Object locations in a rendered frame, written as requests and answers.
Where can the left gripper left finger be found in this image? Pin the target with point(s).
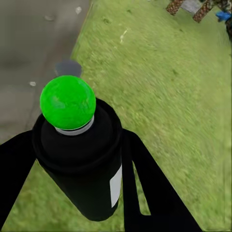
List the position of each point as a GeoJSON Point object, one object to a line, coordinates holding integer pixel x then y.
{"type": "Point", "coordinates": [16, 160]}

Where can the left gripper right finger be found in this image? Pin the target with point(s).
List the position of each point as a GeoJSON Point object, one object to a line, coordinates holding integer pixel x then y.
{"type": "Point", "coordinates": [168, 212]}

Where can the pesticide atomizer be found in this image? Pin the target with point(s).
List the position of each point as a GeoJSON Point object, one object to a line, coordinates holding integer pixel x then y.
{"type": "Point", "coordinates": [77, 140]}

